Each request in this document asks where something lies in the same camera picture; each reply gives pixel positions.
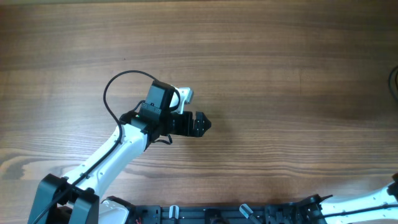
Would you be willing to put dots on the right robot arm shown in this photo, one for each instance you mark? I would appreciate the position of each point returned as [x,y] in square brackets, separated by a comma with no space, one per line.
[379,204]

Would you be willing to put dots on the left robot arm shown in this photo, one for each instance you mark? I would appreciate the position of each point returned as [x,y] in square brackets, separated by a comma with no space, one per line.
[77,196]

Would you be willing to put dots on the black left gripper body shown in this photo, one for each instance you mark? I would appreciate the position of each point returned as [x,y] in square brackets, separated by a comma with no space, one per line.
[193,124]

